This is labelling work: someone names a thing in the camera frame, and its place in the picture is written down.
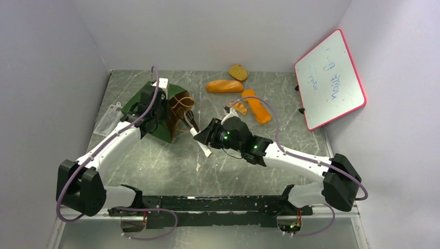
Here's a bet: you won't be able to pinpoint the striped fake croissant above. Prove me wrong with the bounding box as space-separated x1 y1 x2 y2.
227 101 248 115

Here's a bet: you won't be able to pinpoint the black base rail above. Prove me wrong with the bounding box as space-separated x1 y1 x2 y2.
108 195 313 229

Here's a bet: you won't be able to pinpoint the metal tongs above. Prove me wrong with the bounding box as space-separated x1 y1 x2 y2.
185 110 212 158

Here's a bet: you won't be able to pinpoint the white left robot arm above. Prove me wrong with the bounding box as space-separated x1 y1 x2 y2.
56 78 169 222

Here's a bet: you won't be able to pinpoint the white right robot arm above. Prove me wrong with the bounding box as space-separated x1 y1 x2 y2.
192 110 361 215

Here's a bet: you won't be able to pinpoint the red framed whiteboard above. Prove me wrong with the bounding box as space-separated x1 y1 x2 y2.
294 29 367 131

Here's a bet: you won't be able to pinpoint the brown fake bread loaf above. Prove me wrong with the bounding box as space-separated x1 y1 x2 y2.
206 80 244 93

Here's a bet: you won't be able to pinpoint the green paper bag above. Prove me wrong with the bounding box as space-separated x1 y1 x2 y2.
120 81 196 143

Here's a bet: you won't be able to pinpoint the aluminium frame rail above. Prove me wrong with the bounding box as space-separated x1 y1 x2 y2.
47 205 368 248

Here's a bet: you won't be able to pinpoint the clear packaged tool card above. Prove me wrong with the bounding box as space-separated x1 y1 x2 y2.
93 102 123 137

